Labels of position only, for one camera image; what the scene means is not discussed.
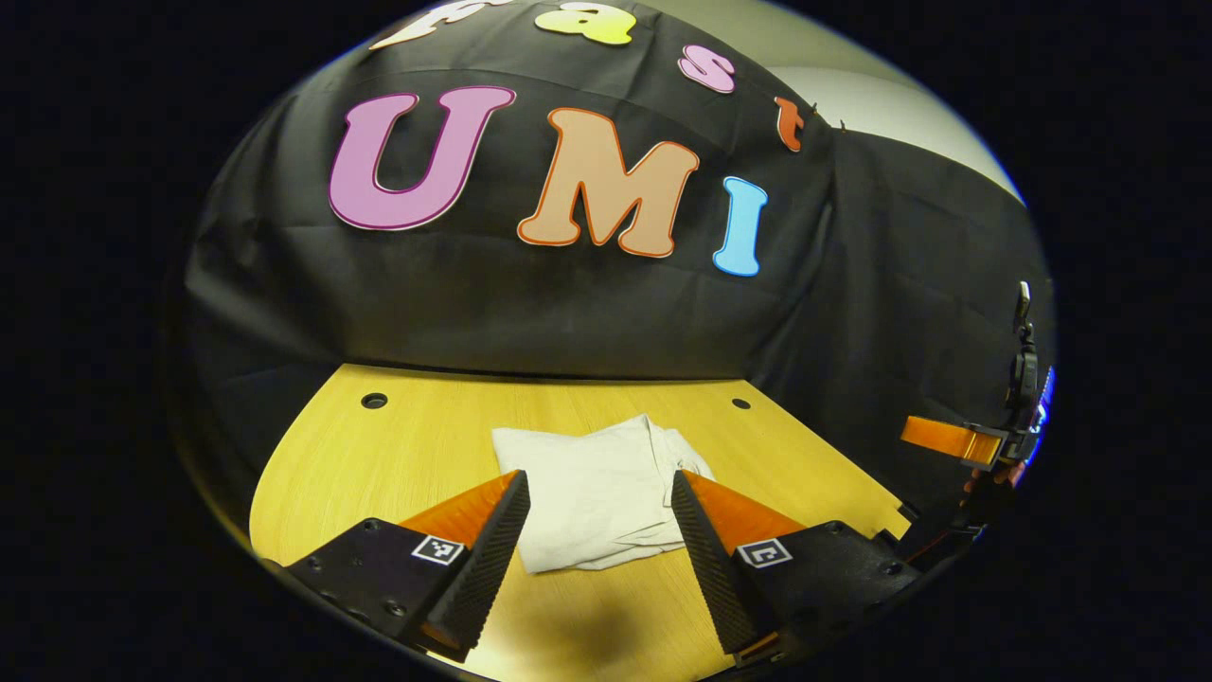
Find black backdrop cloth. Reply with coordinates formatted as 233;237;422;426
170;0;1057;560

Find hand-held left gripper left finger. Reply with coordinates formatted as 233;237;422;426
284;469;532;662

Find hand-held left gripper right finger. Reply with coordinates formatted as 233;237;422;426
670;469;924;664

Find white jeans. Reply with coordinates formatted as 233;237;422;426
490;414;717;575

